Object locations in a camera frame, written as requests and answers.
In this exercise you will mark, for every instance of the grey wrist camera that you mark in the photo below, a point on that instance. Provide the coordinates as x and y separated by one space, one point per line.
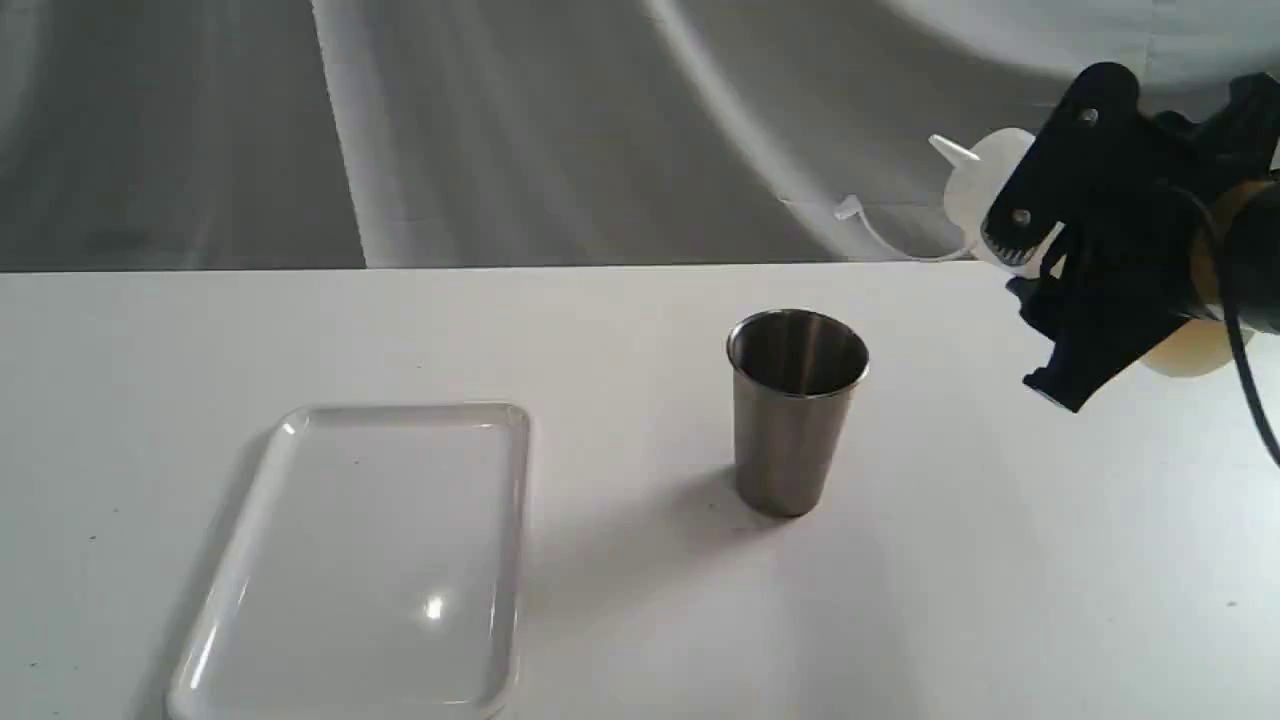
1069 153

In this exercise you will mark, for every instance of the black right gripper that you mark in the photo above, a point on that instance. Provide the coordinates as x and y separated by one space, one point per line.
1183 218

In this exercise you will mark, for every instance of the white rectangular plastic tray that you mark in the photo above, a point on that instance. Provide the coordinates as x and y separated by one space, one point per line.
373 571

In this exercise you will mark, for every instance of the translucent squeeze bottle amber liquid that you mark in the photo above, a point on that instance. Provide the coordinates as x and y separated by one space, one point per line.
977 175

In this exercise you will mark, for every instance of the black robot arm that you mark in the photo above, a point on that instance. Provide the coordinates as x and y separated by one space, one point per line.
1137 223

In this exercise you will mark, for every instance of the stainless steel cup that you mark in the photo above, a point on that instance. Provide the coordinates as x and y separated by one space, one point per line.
794 374

